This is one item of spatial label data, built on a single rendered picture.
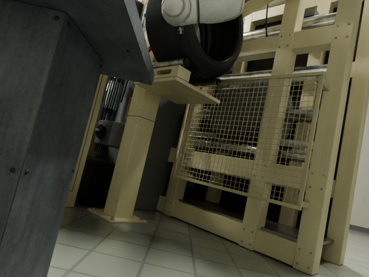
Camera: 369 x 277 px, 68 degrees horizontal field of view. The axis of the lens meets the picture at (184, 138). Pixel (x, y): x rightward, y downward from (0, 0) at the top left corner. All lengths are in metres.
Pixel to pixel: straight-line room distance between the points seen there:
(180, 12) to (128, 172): 1.01
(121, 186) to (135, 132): 0.33
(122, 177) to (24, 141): 1.17
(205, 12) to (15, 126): 0.72
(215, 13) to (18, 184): 0.80
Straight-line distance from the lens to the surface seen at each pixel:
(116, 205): 1.70
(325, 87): 1.66
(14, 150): 0.57
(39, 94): 0.57
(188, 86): 1.44
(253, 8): 2.10
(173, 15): 1.00
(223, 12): 1.05
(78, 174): 1.80
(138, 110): 1.70
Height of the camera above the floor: 0.37
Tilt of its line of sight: 6 degrees up
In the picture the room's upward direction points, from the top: 13 degrees clockwise
